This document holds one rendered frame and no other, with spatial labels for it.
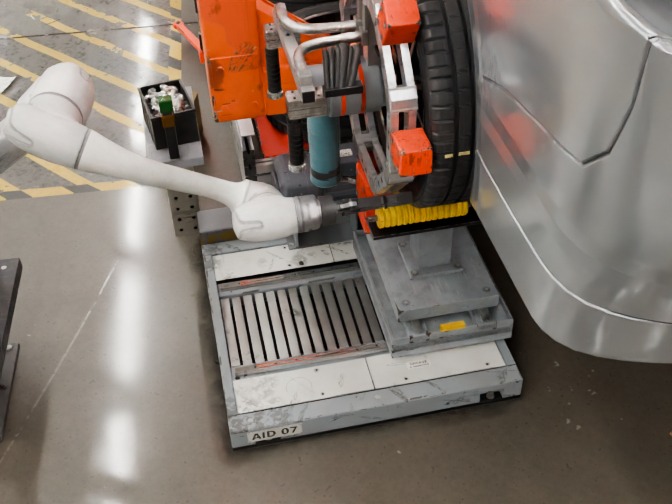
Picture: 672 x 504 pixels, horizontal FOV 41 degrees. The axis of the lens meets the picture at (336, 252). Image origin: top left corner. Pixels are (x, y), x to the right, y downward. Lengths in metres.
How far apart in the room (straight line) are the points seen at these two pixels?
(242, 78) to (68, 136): 0.76
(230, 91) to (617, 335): 1.49
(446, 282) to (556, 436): 0.53
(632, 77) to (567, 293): 0.47
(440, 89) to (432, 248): 0.73
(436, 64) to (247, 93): 0.89
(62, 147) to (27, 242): 1.24
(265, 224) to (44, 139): 0.54
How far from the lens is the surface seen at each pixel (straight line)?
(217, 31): 2.66
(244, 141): 2.99
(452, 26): 2.05
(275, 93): 2.46
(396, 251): 2.75
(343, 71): 2.05
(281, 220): 2.18
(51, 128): 2.15
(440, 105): 2.03
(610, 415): 2.69
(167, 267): 3.10
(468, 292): 2.63
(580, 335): 1.73
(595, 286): 1.62
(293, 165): 2.18
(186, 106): 2.87
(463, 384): 2.58
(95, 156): 2.15
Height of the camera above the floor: 2.03
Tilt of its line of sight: 41 degrees down
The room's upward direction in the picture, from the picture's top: 2 degrees counter-clockwise
